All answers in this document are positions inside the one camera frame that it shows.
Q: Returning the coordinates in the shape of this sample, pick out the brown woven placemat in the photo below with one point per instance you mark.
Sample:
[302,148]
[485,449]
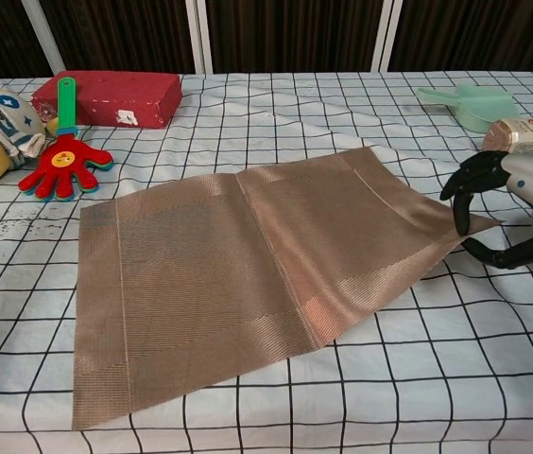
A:
[200,284]

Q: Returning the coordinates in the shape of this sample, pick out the beige drink bottle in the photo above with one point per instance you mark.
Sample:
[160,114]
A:
[531,134]

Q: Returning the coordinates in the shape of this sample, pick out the mint green plastic dustpan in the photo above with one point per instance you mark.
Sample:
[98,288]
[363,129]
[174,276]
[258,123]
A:
[484,109]

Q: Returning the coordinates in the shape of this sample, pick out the white black grid tablecloth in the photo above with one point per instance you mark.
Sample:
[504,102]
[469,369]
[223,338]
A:
[266,425]

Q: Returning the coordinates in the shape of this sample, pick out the red brick block with sticker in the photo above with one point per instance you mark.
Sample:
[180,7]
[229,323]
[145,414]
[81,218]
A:
[120,94]

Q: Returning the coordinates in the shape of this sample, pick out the white partition frame post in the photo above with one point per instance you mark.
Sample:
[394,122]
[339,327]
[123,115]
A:
[386,38]
[200,38]
[44,38]

